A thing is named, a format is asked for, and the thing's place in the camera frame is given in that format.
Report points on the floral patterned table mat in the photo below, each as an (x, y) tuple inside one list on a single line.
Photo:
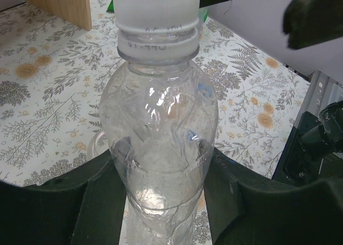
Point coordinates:
[(53, 74)]

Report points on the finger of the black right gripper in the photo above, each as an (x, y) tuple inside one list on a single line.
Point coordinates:
[(307, 22)]

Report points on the white blue small bottle cap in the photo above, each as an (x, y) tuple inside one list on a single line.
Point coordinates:
[(156, 16)]

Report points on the clear bottle with silver cap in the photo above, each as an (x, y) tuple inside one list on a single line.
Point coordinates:
[(97, 145)]

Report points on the crushed clear bottle blue-white cap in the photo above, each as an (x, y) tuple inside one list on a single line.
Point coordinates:
[(159, 112)]

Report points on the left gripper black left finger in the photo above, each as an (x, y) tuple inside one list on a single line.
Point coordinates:
[(82, 206)]

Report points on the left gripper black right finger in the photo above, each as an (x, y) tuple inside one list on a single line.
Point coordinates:
[(246, 208)]

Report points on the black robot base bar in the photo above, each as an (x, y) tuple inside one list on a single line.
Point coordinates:
[(297, 148)]

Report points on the wooden two-tier shelf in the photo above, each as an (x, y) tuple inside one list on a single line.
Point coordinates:
[(77, 12)]

